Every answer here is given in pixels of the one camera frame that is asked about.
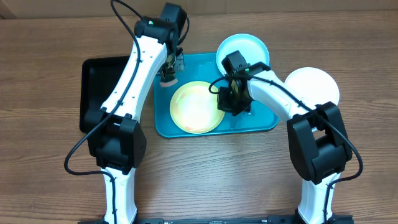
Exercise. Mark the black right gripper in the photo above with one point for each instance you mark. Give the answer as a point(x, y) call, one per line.
point(226, 106)

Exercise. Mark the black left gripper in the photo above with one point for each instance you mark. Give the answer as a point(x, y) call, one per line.
point(180, 65)

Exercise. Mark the green pink sponge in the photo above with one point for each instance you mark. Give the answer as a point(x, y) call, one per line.
point(168, 81)

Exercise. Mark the yellow plate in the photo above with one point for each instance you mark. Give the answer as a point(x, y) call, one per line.
point(194, 109)

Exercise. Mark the white plate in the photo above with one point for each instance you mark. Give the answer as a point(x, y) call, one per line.
point(314, 84)

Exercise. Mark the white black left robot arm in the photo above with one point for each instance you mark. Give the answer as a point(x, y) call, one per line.
point(111, 104)

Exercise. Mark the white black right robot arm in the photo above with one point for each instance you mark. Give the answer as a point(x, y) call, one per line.
point(308, 103)

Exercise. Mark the teal plastic tray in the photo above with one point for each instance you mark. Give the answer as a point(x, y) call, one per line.
point(202, 67)

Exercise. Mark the black plastic tray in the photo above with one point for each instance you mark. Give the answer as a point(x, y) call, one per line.
point(99, 76)

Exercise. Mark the light blue plate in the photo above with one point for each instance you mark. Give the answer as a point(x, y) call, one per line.
point(251, 48)

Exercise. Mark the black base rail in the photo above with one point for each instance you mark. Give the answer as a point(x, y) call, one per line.
point(217, 220)

